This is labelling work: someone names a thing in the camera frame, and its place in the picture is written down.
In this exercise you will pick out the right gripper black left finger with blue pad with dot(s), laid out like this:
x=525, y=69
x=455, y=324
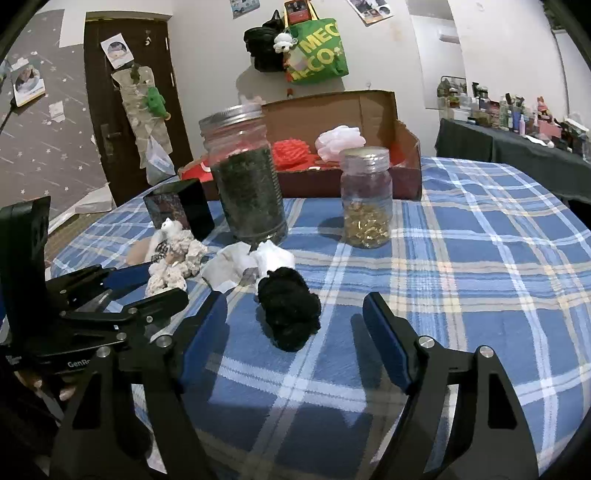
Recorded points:
x=127, y=419

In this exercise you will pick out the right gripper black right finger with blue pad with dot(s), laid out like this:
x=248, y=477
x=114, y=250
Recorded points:
x=490, y=437

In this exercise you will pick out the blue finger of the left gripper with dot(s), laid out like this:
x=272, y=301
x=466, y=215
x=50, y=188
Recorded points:
x=95, y=279

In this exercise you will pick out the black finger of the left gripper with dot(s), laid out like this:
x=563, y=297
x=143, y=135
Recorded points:
x=160, y=306

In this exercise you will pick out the cream scrunchie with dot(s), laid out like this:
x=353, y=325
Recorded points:
x=183, y=260

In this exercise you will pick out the white sheer fabric pouch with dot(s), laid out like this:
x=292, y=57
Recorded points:
x=225, y=270

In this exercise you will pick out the black fluffy pom pom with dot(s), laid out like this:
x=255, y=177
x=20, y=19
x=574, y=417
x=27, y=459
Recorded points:
x=291, y=311

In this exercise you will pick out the white sock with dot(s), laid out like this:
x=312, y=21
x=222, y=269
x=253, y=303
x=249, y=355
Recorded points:
x=269, y=257

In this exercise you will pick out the person's left hand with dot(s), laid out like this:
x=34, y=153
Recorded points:
x=57, y=389

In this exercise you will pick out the black square tin box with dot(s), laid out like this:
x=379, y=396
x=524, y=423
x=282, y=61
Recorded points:
x=183, y=201

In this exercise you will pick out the plastic bag on door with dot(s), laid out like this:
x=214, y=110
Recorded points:
x=159, y=166

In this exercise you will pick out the red paper box liner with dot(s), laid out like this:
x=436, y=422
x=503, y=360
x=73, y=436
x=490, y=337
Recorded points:
x=198, y=169

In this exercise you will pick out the blue plaid tablecloth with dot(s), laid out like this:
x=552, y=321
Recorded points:
x=488, y=256

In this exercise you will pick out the green plush on door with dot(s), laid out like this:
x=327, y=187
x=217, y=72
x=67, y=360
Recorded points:
x=154, y=102

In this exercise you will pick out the large jar dark contents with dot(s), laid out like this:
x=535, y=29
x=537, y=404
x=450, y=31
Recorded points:
x=242, y=167

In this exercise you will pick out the red knitted pouch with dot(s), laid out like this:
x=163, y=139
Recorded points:
x=290, y=154

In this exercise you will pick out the dark wooden door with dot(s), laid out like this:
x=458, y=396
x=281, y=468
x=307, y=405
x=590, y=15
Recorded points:
x=122, y=58

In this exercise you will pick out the pink plush toy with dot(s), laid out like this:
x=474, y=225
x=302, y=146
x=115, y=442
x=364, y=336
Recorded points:
x=244, y=100

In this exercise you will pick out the white mesh bath pouf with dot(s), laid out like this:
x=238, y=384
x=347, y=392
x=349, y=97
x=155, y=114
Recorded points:
x=330, y=143

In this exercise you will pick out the small jar gold contents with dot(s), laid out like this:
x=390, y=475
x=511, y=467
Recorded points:
x=367, y=196

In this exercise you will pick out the dark green covered side table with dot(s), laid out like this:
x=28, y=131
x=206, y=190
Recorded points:
x=564, y=174

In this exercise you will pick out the black hanging bag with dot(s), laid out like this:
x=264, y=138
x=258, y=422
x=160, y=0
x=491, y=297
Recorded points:
x=259, y=43

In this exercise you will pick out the small panda plush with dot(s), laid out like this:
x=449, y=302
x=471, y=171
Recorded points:
x=284, y=42

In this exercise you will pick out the open cardboard box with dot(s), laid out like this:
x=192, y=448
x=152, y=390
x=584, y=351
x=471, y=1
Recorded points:
x=373, y=111

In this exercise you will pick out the green tote bag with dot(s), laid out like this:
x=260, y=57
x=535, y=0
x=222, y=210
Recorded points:
x=319, y=55

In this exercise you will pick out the blue wall calendar poster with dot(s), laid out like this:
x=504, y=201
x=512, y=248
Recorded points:
x=242, y=7

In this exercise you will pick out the wall mirror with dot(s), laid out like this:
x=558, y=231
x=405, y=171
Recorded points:
x=438, y=44

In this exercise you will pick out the photo poster on wall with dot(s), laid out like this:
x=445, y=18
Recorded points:
x=372, y=11

